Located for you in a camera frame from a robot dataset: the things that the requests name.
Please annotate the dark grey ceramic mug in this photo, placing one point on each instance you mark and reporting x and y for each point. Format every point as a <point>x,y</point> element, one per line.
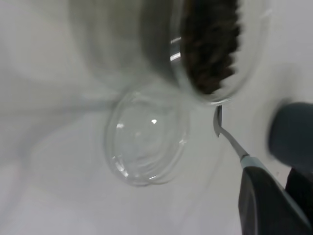
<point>291,137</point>

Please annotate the clear glass jar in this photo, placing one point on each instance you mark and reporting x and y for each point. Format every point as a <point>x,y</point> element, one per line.
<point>161,36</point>

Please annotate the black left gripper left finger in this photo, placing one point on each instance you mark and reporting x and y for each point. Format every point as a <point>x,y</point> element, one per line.
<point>264,208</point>

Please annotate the dark coffee beans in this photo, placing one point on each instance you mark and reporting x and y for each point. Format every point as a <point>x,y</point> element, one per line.
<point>210,49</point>

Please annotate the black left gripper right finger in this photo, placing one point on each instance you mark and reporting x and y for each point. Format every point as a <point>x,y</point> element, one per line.
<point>302,188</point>

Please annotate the clear glass dish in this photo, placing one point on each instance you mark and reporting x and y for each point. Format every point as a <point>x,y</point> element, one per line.
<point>146,139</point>

